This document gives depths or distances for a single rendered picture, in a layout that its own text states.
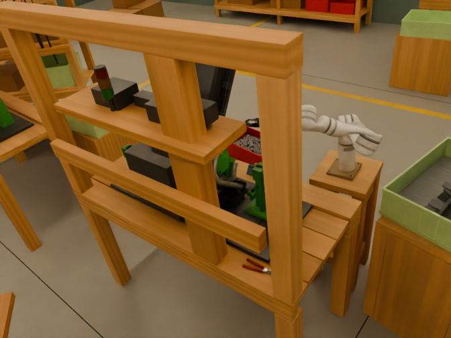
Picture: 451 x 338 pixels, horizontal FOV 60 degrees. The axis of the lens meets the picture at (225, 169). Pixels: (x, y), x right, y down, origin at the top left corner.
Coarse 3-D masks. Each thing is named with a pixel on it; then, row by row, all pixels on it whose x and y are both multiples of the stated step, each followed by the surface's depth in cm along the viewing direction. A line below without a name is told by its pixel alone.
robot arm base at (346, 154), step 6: (342, 150) 214; (348, 150) 212; (354, 150) 214; (342, 156) 216; (348, 156) 214; (354, 156) 217; (342, 162) 218; (348, 162) 217; (354, 162) 219; (342, 168) 221; (348, 168) 219; (354, 168) 221
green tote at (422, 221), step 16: (448, 144) 221; (432, 160) 218; (400, 176) 199; (416, 176) 213; (384, 192) 194; (384, 208) 199; (400, 208) 190; (416, 208) 182; (400, 224) 195; (416, 224) 187; (432, 224) 179; (448, 224) 172; (432, 240) 183; (448, 240) 176
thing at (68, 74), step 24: (0, 0) 350; (24, 0) 350; (48, 0) 351; (72, 0) 399; (0, 48) 385; (48, 48) 376; (72, 48) 386; (0, 72) 413; (48, 72) 398; (72, 72) 396; (24, 96) 407
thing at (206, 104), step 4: (204, 100) 144; (208, 100) 143; (204, 104) 141; (208, 104) 141; (212, 104) 141; (216, 104) 142; (204, 108) 139; (208, 108) 139; (212, 108) 141; (216, 108) 143; (204, 112) 138; (208, 112) 140; (212, 112) 141; (216, 112) 143; (204, 116) 139; (208, 116) 140; (212, 116) 142; (216, 116) 144; (208, 120) 141; (212, 120) 143; (208, 124) 142
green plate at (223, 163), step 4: (224, 152) 200; (220, 156) 198; (224, 156) 200; (228, 156) 202; (220, 160) 198; (224, 160) 200; (228, 160) 203; (220, 164) 198; (224, 164) 201; (228, 164) 203; (220, 168) 199; (224, 168) 201; (220, 172) 199
